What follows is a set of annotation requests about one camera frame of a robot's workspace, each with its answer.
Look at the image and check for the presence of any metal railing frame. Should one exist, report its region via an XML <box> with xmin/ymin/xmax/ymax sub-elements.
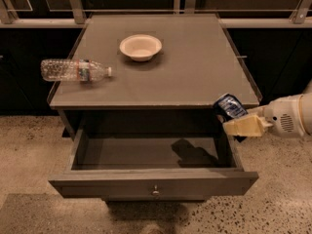
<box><xmin>0</xmin><ymin>0</ymin><xmax>312</xmax><ymax>28</ymax></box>

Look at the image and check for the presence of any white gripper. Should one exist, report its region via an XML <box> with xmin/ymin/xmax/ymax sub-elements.
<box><xmin>222</xmin><ymin>95</ymin><xmax>306</xmax><ymax>138</ymax></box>

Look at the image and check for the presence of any round metal drawer knob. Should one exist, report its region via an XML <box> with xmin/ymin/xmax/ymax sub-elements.
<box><xmin>151</xmin><ymin>185</ymin><xmax>161</xmax><ymax>198</ymax></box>

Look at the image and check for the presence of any blue pepsi can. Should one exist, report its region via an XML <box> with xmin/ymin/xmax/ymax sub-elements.
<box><xmin>213</xmin><ymin>94</ymin><xmax>248</xmax><ymax>122</ymax></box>

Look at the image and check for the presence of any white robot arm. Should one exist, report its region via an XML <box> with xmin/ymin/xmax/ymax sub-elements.
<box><xmin>222</xmin><ymin>93</ymin><xmax>312</xmax><ymax>138</ymax></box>

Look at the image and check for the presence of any open grey top drawer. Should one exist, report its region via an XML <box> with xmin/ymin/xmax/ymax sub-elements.
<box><xmin>49</xmin><ymin>129</ymin><xmax>258</xmax><ymax>202</ymax></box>

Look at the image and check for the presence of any grey wooden cabinet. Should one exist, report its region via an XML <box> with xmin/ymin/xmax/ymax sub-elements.
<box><xmin>47</xmin><ymin>13</ymin><xmax>263</xmax><ymax>138</ymax></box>

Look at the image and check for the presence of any clear plastic water bottle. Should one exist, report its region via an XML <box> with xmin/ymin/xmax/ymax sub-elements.
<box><xmin>40</xmin><ymin>58</ymin><xmax>112</xmax><ymax>82</ymax></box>

